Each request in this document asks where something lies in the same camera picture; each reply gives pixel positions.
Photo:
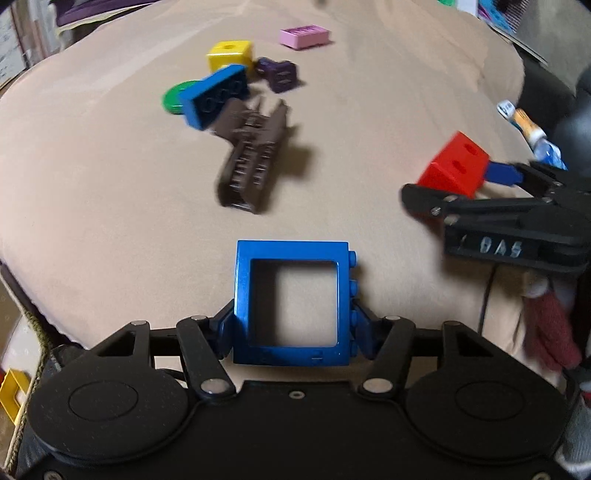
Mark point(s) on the dark red cloth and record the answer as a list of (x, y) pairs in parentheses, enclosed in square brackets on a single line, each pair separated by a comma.
[(551, 332)]

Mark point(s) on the blue toy brick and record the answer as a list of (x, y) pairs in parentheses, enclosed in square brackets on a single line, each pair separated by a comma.
[(214, 94)]

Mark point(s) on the yellow toy cube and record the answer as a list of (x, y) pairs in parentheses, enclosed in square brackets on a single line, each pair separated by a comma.
[(228, 55)]

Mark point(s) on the red toy block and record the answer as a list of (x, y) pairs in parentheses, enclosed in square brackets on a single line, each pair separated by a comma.
[(455, 170)]

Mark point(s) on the brown toy fence piece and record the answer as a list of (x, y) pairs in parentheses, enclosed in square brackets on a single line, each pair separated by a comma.
[(251, 166)]

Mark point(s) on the brown toy brick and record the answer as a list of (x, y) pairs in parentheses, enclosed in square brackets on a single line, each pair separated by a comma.
[(231, 120)]

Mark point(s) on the beige cloth cover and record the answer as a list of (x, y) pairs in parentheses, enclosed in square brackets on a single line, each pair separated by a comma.
[(115, 207)]

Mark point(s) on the yellow toy frame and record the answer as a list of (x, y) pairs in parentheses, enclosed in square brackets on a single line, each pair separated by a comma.
[(7, 392)]

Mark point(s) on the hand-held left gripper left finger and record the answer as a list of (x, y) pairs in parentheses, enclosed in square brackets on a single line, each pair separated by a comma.
[(225, 325)]

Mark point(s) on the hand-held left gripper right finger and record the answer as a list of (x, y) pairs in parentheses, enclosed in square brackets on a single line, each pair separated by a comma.
[(364, 332)]

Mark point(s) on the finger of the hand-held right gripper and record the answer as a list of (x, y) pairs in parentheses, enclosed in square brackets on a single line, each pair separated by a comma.
[(425, 198), (501, 173)]

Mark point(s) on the purple toy block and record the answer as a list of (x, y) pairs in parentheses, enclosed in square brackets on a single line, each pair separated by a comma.
[(277, 74)]

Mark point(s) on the blue toy window frame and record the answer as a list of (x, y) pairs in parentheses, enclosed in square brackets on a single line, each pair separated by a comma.
[(242, 300)]

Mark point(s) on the green toy disc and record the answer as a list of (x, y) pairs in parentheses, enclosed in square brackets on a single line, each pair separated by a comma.
[(171, 99)]

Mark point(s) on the pink toy brick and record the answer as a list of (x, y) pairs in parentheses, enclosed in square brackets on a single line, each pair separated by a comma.
[(304, 38)]

